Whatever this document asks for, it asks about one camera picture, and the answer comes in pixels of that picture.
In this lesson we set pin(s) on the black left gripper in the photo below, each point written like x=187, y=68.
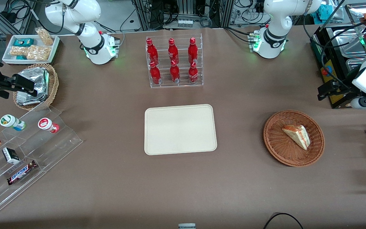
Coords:
x=345, y=87

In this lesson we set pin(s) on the triangular sandwich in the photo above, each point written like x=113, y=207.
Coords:
x=297, y=136

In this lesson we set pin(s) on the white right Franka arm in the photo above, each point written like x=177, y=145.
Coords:
x=75, y=14

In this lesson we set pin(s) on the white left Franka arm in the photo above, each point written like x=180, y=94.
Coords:
x=275, y=25

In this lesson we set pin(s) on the oval tan wicker basket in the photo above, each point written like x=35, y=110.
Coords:
x=53, y=86

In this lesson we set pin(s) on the white rectangular snack tray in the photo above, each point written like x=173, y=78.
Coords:
x=8, y=58

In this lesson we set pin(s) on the round brown wicker basket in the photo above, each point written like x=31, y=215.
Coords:
x=278, y=146

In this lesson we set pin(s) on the cream plastic tray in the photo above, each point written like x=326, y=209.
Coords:
x=179, y=130

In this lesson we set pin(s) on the foil wrapped burger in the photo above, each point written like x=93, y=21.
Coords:
x=35, y=78
x=30, y=100

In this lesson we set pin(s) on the small teal snack pack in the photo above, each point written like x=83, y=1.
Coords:
x=21, y=57

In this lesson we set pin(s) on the large clear cracker bag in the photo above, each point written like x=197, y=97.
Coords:
x=38, y=52

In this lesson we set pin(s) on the green lid yogurt cup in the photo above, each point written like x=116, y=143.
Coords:
x=10, y=121

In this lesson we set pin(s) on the small clear cracker bag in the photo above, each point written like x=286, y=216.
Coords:
x=17, y=51

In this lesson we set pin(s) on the black food warmer case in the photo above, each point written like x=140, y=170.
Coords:
x=322, y=51

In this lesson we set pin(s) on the red lid yogurt cup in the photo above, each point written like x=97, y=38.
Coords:
x=47, y=124

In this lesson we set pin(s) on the teal snack box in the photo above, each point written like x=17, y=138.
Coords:
x=23, y=42

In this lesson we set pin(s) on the clear bag of peanuts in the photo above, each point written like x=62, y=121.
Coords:
x=44, y=36

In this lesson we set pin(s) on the large steel warmer pan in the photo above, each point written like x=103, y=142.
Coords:
x=348, y=43

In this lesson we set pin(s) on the clear acrylic step display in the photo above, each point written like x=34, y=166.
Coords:
x=43, y=149

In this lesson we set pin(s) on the small black white box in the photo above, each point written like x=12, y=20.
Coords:
x=10, y=156

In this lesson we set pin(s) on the Snickers chocolate bar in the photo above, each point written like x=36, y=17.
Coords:
x=21, y=172

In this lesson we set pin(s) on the red cola bottle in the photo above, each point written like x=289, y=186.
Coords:
x=193, y=51
x=155, y=74
x=193, y=73
x=174, y=73
x=172, y=52
x=151, y=52

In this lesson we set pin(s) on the clear acrylic bottle rack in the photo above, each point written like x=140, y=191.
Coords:
x=183, y=84

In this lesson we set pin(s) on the white power strip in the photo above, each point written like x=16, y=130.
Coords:
x=185, y=23

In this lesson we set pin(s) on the grey box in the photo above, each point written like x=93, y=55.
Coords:
x=186, y=226

